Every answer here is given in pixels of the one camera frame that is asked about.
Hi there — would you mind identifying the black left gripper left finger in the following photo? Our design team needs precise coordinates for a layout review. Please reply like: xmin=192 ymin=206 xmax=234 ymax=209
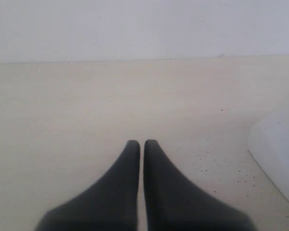
xmin=35 ymin=140 xmax=140 ymax=231

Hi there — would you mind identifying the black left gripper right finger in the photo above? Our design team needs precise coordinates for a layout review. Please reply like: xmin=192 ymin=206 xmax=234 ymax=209
xmin=144 ymin=140 xmax=255 ymax=231

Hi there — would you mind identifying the white mannequin head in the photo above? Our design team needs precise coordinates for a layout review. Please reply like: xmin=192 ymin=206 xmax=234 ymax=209
xmin=248 ymin=109 xmax=289 ymax=201

